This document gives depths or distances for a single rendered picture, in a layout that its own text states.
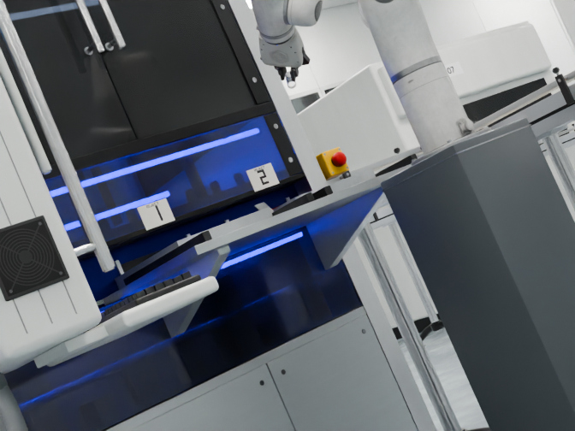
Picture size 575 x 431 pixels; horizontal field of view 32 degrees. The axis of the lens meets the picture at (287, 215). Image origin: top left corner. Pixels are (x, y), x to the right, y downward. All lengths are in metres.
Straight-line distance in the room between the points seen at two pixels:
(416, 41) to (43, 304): 1.00
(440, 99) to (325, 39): 7.20
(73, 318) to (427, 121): 0.90
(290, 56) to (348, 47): 7.12
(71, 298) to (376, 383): 1.18
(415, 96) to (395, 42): 0.12
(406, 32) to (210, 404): 0.97
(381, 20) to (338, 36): 7.31
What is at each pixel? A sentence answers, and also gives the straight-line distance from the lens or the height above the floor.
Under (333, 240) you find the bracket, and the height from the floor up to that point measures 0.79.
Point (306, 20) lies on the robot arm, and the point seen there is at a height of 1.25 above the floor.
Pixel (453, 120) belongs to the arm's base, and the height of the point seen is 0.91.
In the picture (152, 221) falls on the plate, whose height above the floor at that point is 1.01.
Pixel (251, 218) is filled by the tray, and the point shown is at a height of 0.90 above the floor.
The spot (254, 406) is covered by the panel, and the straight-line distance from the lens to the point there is 2.47.
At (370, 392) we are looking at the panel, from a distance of 2.68.
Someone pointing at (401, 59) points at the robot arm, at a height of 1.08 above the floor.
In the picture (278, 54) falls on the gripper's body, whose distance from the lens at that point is 2.40.
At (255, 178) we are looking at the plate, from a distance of 2.63.
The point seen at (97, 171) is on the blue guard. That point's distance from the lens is 2.43.
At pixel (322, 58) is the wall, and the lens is 9.25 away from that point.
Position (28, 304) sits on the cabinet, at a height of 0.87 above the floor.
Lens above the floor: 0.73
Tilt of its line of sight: 4 degrees up
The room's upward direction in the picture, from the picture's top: 24 degrees counter-clockwise
